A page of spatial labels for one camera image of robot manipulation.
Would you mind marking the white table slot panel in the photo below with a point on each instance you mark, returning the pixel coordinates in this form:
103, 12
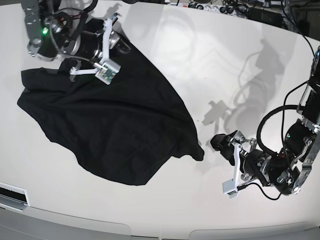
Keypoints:
13, 198

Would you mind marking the black t-shirt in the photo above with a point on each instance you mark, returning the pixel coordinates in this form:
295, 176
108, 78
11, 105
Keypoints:
123, 131

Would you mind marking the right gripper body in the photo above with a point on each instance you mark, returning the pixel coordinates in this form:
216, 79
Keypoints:
89, 45

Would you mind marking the white power strip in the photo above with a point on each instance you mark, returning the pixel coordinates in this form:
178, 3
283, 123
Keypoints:
211, 6

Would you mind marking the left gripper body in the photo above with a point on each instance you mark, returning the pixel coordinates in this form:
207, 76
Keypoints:
251, 163

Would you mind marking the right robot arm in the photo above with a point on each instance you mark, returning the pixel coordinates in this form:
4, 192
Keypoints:
65, 32

